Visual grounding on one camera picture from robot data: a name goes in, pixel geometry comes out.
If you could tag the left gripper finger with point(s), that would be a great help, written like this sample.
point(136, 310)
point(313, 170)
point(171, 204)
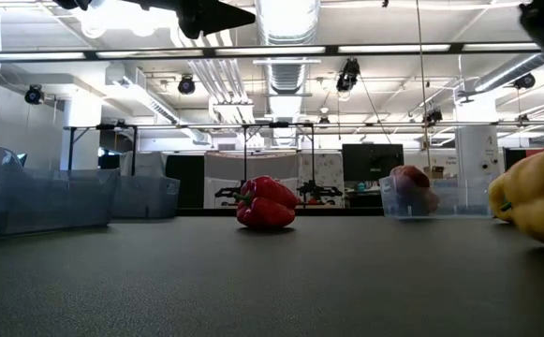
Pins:
point(210, 16)

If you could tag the yellow bell pepper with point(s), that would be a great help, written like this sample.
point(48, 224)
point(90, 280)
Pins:
point(538, 196)

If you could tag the red bell pepper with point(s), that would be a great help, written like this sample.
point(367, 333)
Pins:
point(264, 210)

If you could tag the background black robot arm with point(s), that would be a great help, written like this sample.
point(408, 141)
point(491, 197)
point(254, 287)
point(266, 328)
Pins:
point(229, 192)
point(318, 192)

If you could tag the black overhead light bar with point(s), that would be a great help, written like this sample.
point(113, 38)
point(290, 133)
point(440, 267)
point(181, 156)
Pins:
point(271, 50)

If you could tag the white round pillar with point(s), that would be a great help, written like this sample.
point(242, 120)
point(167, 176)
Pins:
point(477, 152)

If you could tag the white partition panel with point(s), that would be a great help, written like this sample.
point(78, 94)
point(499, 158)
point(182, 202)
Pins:
point(224, 168)

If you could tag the white storage box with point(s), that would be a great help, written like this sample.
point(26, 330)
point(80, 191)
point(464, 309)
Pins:
point(145, 164)

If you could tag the black cabinet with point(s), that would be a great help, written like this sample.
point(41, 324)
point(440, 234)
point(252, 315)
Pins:
point(185, 182)

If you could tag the small clear plastic bin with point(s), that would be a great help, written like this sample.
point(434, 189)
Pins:
point(145, 196)

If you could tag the clear plastic bin blue label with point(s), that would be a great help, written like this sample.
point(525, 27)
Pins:
point(463, 201)

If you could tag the large clear plastic bin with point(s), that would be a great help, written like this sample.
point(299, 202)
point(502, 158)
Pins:
point(42, 201)

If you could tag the black monitor screen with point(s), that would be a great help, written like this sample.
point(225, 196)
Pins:
point(372, 161)

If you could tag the black hanging camera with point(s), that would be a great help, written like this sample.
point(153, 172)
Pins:
point(348, 75)
point(433, 117)
point(33, 94)
point(525, 81)
point(186, 85)

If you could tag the silver ventilation duct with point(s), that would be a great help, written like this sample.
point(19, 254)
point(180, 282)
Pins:
point(288, 28)

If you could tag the red partition wall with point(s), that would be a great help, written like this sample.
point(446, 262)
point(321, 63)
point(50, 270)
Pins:
point(536, 151)

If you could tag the black background workstation frame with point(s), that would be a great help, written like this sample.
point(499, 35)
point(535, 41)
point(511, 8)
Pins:
point(276, 124)

